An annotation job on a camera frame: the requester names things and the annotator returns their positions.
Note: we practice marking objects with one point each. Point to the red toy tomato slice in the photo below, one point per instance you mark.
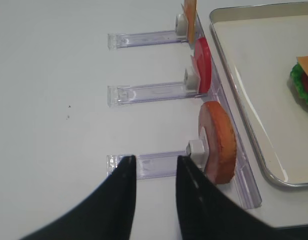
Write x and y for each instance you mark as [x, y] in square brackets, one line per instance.
[202, 63]

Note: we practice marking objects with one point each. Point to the stacked lettuce leaf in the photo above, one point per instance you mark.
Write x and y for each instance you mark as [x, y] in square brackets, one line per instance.
[297, 83]

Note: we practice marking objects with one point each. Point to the orange toy cheese slice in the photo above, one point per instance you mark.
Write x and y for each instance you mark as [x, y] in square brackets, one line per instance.
[190, 11]

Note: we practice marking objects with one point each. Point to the metal tray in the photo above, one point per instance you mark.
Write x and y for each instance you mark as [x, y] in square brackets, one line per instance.
[259, 45]

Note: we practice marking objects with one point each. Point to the clear left acrylic rack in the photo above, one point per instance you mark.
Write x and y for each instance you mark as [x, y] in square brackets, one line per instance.
[167, 108]

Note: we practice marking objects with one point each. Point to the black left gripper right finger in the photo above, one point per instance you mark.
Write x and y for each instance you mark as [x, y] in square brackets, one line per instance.
[205, 213]

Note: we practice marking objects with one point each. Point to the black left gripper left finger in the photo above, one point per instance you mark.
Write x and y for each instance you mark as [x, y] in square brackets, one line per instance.
[106, 214]

